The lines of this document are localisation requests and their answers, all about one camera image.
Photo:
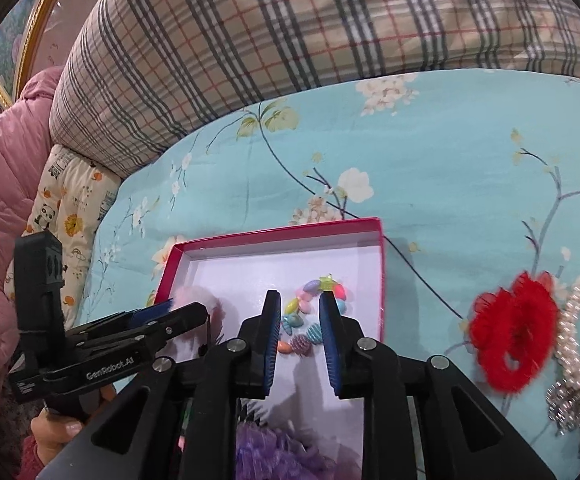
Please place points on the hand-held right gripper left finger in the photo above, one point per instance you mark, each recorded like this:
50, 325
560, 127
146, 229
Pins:
270, 345

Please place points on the silver rhinestone hair clip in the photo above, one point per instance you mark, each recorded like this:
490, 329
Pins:
570, 405

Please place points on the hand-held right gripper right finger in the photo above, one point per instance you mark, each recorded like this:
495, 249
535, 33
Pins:
330, 350

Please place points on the red mesh scrunchie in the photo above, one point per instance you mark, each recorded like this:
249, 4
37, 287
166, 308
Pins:
485, 320

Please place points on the person's left forearm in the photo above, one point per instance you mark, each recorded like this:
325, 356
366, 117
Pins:
30, 462

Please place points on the pink padded jacket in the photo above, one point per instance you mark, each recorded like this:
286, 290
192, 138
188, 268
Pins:
0, 185

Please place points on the light blue floral bedsheet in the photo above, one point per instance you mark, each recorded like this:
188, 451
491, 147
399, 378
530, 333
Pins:
445, 160

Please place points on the cartoon print pillow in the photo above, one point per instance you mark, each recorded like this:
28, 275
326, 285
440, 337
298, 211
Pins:
70, 195

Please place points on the black hair comb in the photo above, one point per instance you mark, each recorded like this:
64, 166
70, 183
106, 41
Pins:
255, 412

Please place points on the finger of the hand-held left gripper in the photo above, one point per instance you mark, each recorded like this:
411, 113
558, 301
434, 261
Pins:
170, 325
152, 312

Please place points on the purple mesh scrunchie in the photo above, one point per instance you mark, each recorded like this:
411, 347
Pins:
280, 455

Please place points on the plaid quilt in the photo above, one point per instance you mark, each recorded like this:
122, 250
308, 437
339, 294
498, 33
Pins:
295, 35

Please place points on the person's left hand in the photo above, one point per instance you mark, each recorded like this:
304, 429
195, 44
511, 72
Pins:
60, 435

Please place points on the shallow pink cardboard box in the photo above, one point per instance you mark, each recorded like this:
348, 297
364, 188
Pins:
270, 265

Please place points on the gold framed picture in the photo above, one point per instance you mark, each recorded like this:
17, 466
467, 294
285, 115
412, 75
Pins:
20, 25

